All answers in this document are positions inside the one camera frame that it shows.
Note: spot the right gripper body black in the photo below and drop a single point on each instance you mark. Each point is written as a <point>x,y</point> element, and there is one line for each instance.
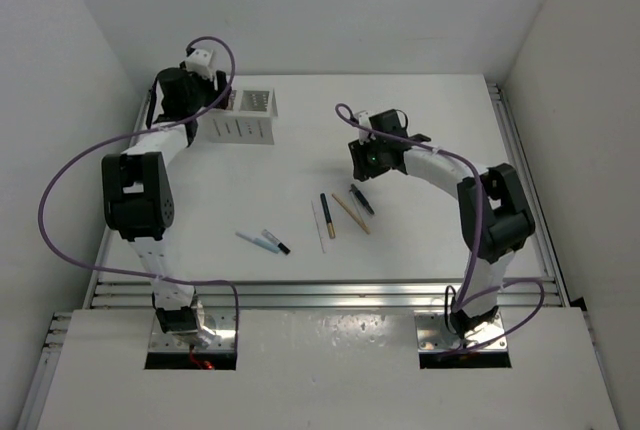
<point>369,158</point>

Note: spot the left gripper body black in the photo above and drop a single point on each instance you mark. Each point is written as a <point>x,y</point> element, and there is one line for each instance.
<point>200,90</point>

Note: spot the black clear-capped makeup stick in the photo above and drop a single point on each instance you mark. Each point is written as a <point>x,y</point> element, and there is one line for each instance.
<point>362,200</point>

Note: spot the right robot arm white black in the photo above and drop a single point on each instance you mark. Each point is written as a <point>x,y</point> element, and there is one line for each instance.
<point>495,216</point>

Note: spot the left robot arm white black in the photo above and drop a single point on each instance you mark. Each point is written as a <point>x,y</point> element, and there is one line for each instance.
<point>137,196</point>

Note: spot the gold slim makeup pen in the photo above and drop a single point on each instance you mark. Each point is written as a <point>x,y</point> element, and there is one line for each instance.
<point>351,213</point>

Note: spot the dark green gold makeup pen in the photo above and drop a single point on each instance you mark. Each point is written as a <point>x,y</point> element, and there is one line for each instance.
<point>327,216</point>

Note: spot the silver black-capped makeup pen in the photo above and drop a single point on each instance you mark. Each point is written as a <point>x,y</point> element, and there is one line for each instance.
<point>275,241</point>

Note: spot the white light-blue makeup pen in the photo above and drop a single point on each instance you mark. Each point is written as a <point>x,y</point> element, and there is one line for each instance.
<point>258,242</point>

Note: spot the white two-slot organizer box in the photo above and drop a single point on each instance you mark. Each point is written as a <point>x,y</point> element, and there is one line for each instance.
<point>248,118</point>

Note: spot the thin white eyeliner pencil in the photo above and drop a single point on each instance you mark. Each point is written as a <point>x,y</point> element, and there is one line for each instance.
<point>318,227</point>

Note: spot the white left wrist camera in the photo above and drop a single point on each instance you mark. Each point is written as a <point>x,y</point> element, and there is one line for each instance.
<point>201,62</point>

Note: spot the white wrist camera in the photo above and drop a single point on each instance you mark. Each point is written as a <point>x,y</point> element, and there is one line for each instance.
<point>201,62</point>
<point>363,123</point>

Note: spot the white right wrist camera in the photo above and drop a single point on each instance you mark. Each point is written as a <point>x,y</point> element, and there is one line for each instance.
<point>363,123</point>

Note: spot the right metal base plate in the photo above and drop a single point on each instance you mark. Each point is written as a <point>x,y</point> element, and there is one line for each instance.
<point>433,337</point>

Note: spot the metal base plate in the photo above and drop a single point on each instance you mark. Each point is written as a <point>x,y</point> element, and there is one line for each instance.
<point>207,332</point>
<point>433,337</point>

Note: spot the aluminium right side rail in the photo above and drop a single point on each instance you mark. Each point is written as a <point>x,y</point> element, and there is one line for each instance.
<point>542,241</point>

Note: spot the aluminium rail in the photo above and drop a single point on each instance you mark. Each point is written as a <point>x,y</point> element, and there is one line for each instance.
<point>127,293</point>
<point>542,241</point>

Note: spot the aluminium front rail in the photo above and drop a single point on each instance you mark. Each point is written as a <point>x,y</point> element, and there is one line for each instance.
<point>127,293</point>

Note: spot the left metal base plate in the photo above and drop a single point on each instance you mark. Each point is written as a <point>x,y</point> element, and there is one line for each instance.
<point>207,332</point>

